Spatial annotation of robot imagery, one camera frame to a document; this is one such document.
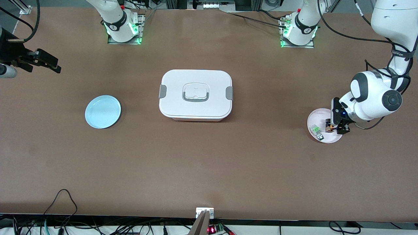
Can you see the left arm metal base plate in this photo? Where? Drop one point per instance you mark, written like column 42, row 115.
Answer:
column 297, row 46

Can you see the orange and black switch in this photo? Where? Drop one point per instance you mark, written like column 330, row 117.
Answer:
column 329, row 129

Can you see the aluminium cage frame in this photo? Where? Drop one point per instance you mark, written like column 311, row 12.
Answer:
column 24, row 8

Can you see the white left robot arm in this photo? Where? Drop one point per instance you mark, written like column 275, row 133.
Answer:
column 392, row 19

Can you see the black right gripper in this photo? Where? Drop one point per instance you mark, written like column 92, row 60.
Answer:
column 9, row 51

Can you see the circuit board with red display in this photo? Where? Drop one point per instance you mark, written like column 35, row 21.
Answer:
column 215, row 229

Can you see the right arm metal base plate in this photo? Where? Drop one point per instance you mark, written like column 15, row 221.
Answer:
column 142, row 26

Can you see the pink round plate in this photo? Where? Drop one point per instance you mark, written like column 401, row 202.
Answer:
column 318, row 116

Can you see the white power strip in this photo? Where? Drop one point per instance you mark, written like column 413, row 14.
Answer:
column 214, row 5

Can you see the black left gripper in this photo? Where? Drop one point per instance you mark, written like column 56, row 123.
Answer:
column 342, row 128

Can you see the grey camera mount bar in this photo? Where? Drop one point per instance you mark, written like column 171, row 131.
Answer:
column 200, row 225

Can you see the light blue round plate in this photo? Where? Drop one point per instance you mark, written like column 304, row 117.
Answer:
column 103, row 112

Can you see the small metal table bracket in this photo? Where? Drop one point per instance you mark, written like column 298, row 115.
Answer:
column 200, row 211

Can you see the white lidded lunch box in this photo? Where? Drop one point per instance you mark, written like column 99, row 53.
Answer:
column 196, row 107

